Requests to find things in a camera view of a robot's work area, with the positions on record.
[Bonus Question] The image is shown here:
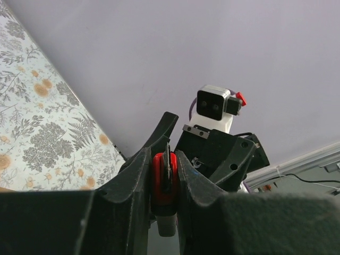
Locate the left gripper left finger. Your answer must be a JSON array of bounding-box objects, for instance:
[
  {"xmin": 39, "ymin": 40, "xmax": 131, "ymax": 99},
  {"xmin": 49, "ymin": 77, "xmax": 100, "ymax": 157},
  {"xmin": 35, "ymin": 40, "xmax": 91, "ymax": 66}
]
[{"xmin": 1, "ymin": 148, "xmax": 151, "ymax": 254}]

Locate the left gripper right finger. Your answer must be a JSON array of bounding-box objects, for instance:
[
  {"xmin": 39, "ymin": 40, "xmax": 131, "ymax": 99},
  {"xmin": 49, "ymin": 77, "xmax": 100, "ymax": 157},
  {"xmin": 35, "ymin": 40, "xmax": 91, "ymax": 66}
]
[{"xmin": 176, "ymin": 151, "xmax": 339, "ymax": 254}]

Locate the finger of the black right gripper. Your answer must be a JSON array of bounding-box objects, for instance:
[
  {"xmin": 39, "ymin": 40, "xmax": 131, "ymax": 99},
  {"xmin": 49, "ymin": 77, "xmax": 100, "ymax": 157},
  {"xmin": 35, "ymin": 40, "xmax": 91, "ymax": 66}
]
[{"xmin": 120, "ymin": 112, "xmax": 179, "ymax": 171}]

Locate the red black utility knife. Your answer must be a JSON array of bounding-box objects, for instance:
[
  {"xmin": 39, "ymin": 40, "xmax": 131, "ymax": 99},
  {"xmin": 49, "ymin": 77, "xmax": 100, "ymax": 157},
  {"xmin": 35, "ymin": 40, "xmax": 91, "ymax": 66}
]
[{"xmin": 150, "ymin": 144, "xmax": 179, "ymax": 237}]

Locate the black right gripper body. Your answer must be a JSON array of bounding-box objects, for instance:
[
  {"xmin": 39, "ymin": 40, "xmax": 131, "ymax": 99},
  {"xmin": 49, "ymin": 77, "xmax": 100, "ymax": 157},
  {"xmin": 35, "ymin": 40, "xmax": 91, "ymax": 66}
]
[{"xmin": 176, "ymin": 125, "xmax": 270, "ymax": 192}]

